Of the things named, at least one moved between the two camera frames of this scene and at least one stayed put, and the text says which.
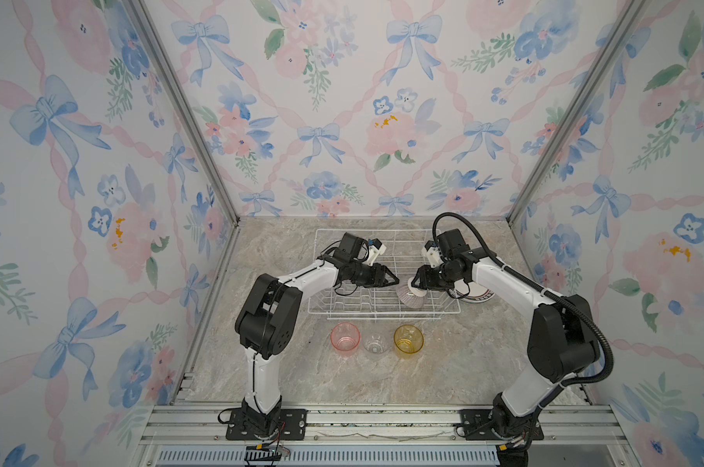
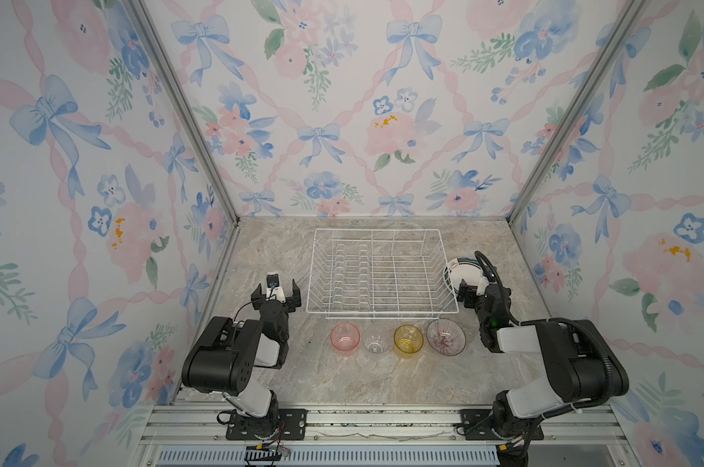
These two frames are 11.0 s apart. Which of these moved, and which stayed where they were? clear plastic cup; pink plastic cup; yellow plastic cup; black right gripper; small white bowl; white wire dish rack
Moved: small white bowl; black right gripper
Stayed: yellow plastic cup; clear plastic cup; white wire dish rack; pink plastic cup
